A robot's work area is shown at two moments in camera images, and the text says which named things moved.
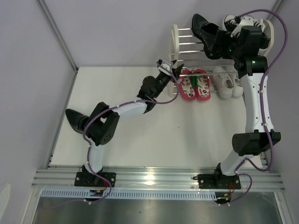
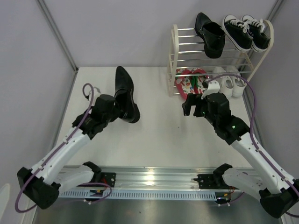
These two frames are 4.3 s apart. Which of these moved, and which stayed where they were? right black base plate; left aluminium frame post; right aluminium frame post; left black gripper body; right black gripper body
Moved: right black gripper body; left black gripper body
Stayed: right aluminium frame post; right black base plate; left aluminium frame post
